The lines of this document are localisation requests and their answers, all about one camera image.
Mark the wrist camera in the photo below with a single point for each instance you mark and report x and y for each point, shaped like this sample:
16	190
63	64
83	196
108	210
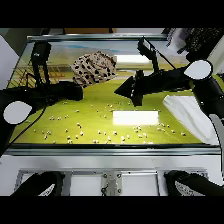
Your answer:
146	50
40	55

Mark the heap of clothes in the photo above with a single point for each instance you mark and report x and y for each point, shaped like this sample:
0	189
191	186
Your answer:
203	43

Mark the white long-sleeved shirt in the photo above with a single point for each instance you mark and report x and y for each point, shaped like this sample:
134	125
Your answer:
190	115

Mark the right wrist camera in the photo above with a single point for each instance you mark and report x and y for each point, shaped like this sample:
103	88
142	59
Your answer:
146	50

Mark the beige black-spotted garment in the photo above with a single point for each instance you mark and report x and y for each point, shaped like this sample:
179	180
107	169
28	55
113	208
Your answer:
93	68

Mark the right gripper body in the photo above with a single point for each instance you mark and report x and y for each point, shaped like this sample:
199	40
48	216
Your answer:
137	88

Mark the silver frame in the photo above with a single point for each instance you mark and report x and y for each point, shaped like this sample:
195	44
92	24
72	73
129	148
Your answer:
133	151

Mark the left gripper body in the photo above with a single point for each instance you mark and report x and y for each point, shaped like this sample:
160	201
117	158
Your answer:
71	91

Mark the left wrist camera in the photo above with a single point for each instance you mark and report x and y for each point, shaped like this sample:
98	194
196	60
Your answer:
40	55

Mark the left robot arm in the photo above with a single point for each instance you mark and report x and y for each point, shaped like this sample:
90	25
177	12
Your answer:
40	96

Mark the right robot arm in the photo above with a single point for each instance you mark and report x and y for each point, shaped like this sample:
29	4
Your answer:
206	93

